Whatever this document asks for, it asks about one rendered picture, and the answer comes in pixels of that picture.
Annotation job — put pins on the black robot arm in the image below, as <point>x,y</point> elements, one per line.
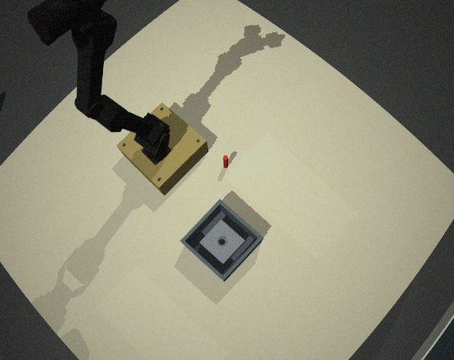
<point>93,32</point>

